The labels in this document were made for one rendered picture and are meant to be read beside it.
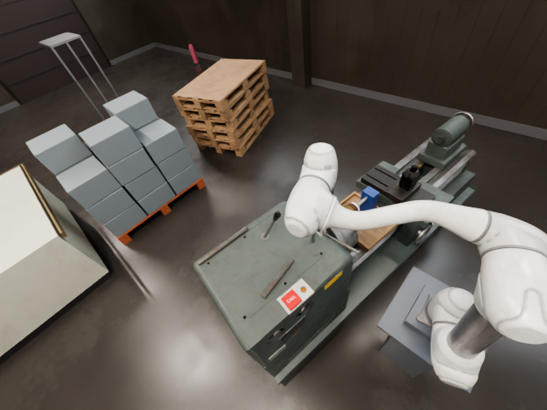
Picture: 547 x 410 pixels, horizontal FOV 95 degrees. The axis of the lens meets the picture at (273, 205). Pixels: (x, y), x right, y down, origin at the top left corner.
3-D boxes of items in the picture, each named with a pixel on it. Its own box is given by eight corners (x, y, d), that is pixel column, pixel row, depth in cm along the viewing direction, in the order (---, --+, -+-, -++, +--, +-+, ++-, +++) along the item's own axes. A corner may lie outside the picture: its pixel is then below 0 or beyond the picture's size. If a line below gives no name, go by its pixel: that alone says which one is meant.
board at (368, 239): (367, 252, 150) (368, 249, 147) (324, 218, 170) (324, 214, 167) (399, 224, 159) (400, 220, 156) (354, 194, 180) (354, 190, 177)
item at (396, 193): (400, 206, 155) (401, 200, 151) (386, 197, 161) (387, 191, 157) (419, 188, 161) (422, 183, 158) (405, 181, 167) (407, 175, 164)
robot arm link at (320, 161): (309, 171, 89) (297, 198, 82) (308, 134, 78) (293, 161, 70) (340, 176, 86) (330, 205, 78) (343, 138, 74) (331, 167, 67)
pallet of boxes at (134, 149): (177, 163, 381) (133, 89, 294) (206, 185, 340) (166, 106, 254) (101, 213, 334) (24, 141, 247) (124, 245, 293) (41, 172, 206)
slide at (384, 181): (417, 215, 154) (418, 211, 151) (360, 181, 179) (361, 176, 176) (434, 200, 160) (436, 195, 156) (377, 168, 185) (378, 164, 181)
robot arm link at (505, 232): (493, 198, 70) (499, 238, 62) (566, 222, 67) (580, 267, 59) (461, 223, 80) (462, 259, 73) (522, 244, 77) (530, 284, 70)
